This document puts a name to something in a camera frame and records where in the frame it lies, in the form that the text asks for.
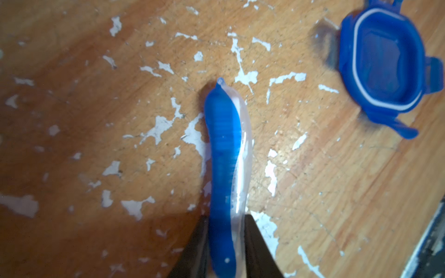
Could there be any blue container lid front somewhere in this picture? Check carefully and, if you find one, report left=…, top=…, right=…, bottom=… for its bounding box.
left=338, top=1, right=444, bottom=140

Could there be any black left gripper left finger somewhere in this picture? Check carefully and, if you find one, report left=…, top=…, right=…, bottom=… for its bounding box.
left=168, top=215, right=209, bottom=278

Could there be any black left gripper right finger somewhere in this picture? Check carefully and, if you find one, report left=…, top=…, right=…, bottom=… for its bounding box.
left=245, top=214, right=284, bottom=278

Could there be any blue toothbrush case front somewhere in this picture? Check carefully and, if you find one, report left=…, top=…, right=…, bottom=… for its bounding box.
left=205, top=78, right=253, bottom=278

